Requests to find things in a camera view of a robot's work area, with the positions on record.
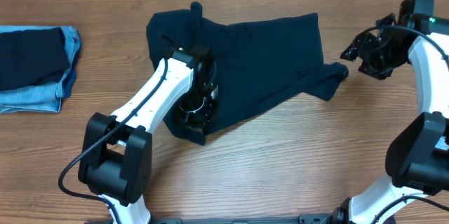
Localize folded light blue jeans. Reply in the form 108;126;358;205
1;26;81;114

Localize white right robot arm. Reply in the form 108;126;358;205
299;0;448;223

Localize dark navy t-shirt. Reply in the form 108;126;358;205
146;2;349;145

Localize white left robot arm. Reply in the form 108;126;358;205
79;46;217;223

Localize folded dark navy garment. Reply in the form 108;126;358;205
1;27;70;91

